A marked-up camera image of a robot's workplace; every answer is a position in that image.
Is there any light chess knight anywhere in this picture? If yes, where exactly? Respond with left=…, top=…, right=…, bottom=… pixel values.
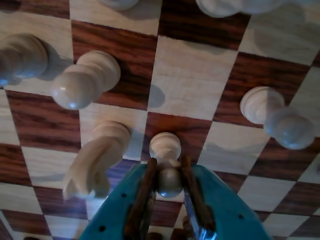
left=63, top=119, right=132, bottom=200

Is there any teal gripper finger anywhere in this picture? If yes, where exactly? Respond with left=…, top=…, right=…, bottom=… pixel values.
left=181, top=154, right=273, bottom=240
left=79, top=157, right=158, bottom=240

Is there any light chess pawn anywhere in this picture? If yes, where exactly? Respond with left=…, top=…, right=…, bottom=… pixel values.
left=239, top=86, right=315, bottom=151
left=0, top=33, right=50, bottom=85
left=50, top=49, right=122, bottom=111
left=149, top=132, right=185, bottom=198

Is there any wooden chess board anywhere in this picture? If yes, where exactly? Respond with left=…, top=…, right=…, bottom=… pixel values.
left=0, top=0, right=320, bottom=240

